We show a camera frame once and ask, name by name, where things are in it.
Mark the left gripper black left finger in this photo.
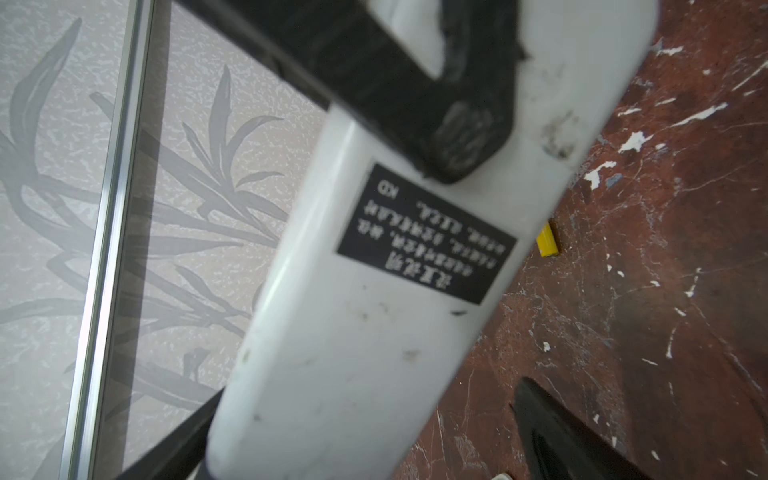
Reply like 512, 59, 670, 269
186, 1, 525, 184

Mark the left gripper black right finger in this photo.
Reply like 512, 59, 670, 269
511, 377, 648, 480

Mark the yellow battery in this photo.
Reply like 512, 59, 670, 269
536, 222, 560, 258

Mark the red white remote control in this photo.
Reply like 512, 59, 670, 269
205, 1, 659, 479

